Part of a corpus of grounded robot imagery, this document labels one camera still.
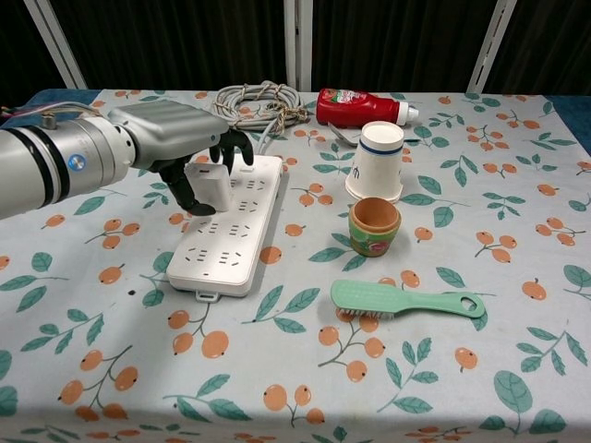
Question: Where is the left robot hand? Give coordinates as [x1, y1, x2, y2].
[106, 102, 254, 217]

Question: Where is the white plug adapter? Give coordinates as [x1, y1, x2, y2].
[183, 162, 234, 213]

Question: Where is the black pleated curtain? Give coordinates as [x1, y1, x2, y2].
[0, 0, 70, 116]
[484, 0, 591, 96]
[53, 0, 287, 90]
[311, 0, 504, 93]

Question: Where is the white power strip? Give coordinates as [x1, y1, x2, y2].
[165, 154, 284, 304]

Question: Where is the red ketchup bottle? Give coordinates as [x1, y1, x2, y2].
[315, 88, 420, 129]

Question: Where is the white paper cup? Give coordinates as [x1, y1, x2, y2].
[344, 120, 405, 203]

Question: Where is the floral tablecloth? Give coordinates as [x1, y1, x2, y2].
[0, 87, 591, 443]

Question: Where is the grey coiled power cable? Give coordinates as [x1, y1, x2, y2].
[211, 80, 309, 156]

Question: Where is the white frame post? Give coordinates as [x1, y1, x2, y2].
[283, 0, 314, 92]
[465, 0, 518, 93]
[27, 0, 89, 90]

